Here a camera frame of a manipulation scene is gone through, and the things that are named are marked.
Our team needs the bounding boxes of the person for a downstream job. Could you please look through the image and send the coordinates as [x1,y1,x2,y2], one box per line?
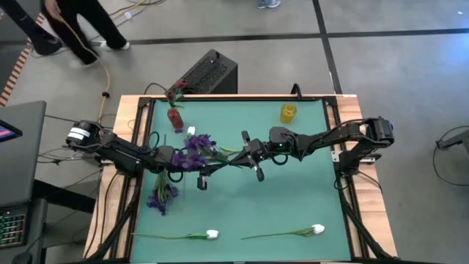
[41,0,131,66]

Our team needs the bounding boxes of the yellow glass vase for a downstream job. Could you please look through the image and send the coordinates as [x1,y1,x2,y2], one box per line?
[280,103,298,125]

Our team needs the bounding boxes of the green table mat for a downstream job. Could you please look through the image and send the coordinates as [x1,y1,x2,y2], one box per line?
[130,98,353,263]

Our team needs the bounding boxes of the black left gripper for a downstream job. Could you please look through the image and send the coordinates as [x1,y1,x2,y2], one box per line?
[196,162,231,191]

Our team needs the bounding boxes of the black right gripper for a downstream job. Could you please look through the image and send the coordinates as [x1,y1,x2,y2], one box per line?
[230,131,272,183]

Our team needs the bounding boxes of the backlit keyboard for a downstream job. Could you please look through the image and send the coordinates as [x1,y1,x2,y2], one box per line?
[0,207,29,250]

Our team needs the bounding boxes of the yellow cable with plug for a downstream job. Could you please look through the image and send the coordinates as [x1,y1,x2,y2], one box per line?
[108,0,166,19]

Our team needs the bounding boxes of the black perforated computer case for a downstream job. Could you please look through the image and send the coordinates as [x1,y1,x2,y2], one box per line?
[169,48,238,95]

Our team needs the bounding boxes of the black floor stand foot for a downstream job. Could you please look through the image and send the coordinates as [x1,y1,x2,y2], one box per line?
[435,130,469,151]

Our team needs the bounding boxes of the grey side table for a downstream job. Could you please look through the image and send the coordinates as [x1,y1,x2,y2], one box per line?
[0,100,48,207]

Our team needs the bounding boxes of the silver mounting bracket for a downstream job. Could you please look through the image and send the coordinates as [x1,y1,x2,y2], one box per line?
[330,150,375,163]

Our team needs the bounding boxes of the person's hand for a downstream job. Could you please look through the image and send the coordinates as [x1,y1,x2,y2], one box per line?
[44,0,64,22]

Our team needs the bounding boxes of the black aluminium table frame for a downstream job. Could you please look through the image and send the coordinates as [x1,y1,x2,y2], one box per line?
[83,93,400,264]

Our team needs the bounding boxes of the black flat beam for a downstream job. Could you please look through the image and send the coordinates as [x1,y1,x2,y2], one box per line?
[31,178,97,214]

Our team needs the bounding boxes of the red glass vase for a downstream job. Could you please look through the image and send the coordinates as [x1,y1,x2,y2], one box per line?
[167,108,184,131]

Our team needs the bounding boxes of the long yellow cable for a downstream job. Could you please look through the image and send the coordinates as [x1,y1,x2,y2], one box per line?
[60,14,111,124]

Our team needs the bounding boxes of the red artificial tulip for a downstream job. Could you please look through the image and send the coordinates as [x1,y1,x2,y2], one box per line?
[174,78,188,103]
[165,90,184,110]

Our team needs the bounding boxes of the white artificial tulip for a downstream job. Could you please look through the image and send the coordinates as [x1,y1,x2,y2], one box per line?
[240,224,326,241]
[131,229,220,241]

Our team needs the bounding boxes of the person's shoes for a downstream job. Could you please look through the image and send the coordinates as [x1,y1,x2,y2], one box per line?
[256,0,282,10]

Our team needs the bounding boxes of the purple artificial flower bunch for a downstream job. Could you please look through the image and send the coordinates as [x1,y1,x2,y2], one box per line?
[171,133,243,172]
[146,169,180,216]

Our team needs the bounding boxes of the small screen device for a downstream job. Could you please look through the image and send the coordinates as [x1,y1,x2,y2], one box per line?
[0,119,23,144]

